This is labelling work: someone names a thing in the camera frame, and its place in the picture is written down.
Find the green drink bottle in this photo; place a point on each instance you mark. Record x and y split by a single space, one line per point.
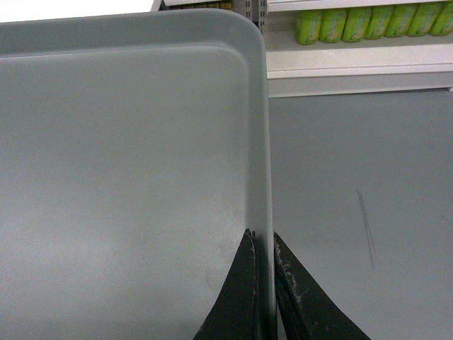
423 19
356 24
400 20
443 22
308 25
332 25
378 22

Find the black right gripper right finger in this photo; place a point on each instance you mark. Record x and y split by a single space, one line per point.
306 310

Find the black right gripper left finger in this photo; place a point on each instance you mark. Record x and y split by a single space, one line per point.
235 311

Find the grey rectangular serving tray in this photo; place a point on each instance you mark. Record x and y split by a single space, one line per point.
134 155

